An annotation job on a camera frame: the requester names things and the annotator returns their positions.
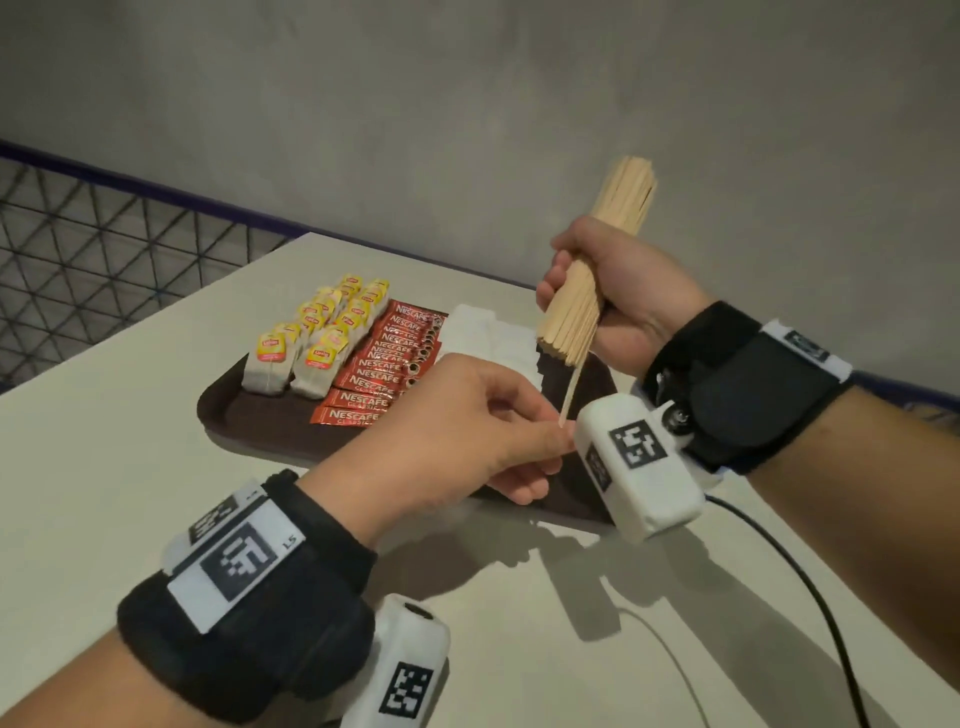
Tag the person's right hand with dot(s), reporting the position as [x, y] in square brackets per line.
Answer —
[645, 300]

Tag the person's left hand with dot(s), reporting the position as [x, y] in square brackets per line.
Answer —
[427, 450]

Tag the pile of wooden stir sticks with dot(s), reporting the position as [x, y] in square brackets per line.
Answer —
[592, 300]

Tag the person's right forearm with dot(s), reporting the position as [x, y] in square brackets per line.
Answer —
[870, 525]

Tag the row of red coffee sachets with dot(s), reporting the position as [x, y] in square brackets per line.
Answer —
[390, 352]

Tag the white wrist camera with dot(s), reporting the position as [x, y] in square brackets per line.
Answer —
[405, 660]
[652, 487]

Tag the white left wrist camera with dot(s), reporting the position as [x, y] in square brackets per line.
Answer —
[405, 660]

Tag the person's left forearm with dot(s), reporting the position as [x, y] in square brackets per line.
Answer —
[97, 690]

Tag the row of tea bags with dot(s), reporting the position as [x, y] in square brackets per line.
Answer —
[262, 379]
[309, 382]

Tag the dark brown tray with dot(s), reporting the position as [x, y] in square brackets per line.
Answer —
[255, 427]

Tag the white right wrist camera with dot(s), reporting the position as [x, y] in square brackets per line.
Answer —
[652, 487]

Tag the black left wrist band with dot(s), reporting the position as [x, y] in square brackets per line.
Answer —
[300, 615]

